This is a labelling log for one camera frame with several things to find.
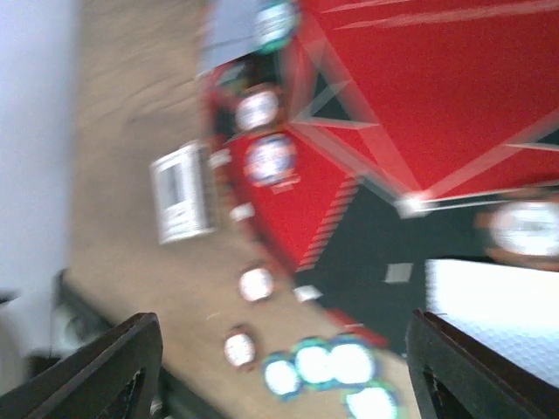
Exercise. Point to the round red black poker mat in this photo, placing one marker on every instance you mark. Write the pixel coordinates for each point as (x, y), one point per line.
(408, 117)

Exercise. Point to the blue white chip seat two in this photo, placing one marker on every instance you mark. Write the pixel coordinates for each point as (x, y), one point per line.
(270, 160)

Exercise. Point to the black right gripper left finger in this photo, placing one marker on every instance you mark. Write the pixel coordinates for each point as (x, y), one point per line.
(115, 376)

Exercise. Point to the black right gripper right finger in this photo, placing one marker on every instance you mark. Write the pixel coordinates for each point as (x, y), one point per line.
(455, 376)

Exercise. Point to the teal 50 chip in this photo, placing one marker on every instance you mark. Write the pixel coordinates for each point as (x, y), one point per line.
(275, 24)

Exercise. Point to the black front mounting rail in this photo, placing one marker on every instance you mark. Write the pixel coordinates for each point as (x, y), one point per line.
(75, 323)

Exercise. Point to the white card box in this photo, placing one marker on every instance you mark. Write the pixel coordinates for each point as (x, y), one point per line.
(184, 193)

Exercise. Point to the blue card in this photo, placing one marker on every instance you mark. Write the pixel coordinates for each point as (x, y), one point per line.
(511, 310)
(228, 32)

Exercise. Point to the triangular all in marker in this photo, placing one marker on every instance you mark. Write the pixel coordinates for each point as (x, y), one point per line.
(233, 77)

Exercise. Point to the red poker chip stack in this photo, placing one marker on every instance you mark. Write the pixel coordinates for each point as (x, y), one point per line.
(240, 348)

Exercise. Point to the red 100 chip off mat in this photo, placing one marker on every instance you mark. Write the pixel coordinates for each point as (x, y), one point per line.
(256, 283)

